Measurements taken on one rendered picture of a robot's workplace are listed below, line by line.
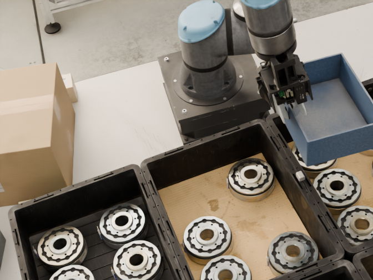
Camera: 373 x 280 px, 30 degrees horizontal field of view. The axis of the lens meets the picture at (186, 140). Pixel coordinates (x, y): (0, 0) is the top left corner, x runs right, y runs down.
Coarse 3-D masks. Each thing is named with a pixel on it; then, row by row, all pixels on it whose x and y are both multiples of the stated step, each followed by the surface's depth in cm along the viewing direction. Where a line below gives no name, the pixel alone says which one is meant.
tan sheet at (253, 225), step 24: (168, 192) 159; (192, 192) 158; (216, 192) 158; (168, 216) 155; (192, 216) 154; (216, 216) 153; (240, 216) 152; (264, 216) 152; (288, 216) 151; (240, 240) 148; (264, 240) 148; (192, 264) 146; (264, 264) 144
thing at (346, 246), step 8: (368, 80) 160; (272, 120) 156; (272, 128) 155; (280, 136) 153; (280, 144) 151; (288, 152) 149; (296, 160) 148; (296, 168) 148; (312, 184) 143; (312, 192) 142; (320, 200) 140; (320, 208) 139; (328, 216) 137; (336, 224) 136; (336, 232) 135; (344, 240) 133; (344, 248) 132; (352, 248) 132; (360, 248) 132; (368, 248) 132; (352, 256) 132
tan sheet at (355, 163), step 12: (288, 144) 164; (348, 156) 159; (360, 156) 159; (372, 156) 158; (348, 168) 157; (360, 168) 157; (312, 180) 156; (360, 180) 154; (372, 180) 154; (372, 192) 152; (360, 204) 150; (372, 204) 150; (336, 216) 149; (360, 228) 146
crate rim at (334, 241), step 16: (240, 128) 156; (192, 144) 155; (272, 144) 152; (144, 160) 153; (160, 160) 154; (288, 160) 148; (144, 176) 150; (304, 192) 142; (160, 208) 144; (320, 224) 137; (176, 240) 138; (336, 240) 134; (336, 256) 131; (288, 272) 130; (304, 272) 130
